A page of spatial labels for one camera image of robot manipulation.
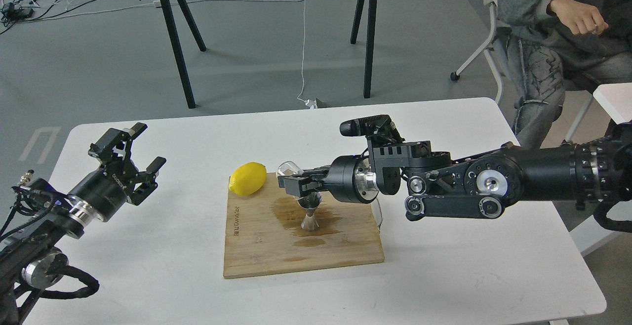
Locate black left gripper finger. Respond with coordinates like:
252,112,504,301
131,157,166,195
88,122,148,172

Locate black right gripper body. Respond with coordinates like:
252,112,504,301
323,155,379,204

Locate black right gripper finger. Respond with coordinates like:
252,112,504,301
277,175,328,198
289,165,330,178

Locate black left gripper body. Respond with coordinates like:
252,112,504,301
67,170,149,222

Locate steel double jigger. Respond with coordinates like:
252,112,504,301
297,192,322,232

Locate small clear glass cup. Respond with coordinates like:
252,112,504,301
276,161,303,200

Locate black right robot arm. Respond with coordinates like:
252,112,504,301
277,114,631,233

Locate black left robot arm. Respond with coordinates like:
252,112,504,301
0,122,166,325

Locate person's hand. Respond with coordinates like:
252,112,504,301
548,0,609,36

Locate yellow lemon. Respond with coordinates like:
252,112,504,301
228,162,267,196

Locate bamboo cutting board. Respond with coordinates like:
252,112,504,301
223,173,385,279

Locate grey office chair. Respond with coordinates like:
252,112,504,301
450,0,593,143

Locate seated person grey clothes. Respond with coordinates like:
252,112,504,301
497,0,632,149

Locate white hanging cable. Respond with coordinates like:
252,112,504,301
296,0,319,109

